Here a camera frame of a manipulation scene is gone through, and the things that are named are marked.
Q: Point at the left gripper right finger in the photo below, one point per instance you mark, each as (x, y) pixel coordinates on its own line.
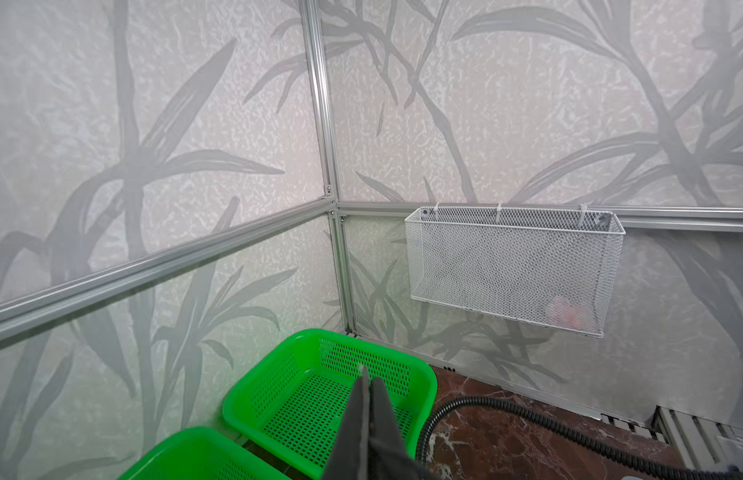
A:
(388, 457)

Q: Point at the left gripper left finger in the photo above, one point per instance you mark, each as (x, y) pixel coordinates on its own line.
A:
(349, 455)

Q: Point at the right green plastic basket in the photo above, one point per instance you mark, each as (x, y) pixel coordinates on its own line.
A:
(291, 402)

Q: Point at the green plastic basket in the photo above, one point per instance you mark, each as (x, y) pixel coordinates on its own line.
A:
(291, 402)
(200, 453)

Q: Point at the middle green plastic basket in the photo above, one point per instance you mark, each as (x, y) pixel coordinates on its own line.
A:
(200, 453)

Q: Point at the pink object in wire basket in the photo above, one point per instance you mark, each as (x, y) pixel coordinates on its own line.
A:
(564, 313)

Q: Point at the white wire mesh basket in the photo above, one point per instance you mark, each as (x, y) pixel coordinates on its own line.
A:
(510, 262)

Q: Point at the aluminium rail base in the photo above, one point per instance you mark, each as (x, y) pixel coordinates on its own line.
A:
(703, 444)

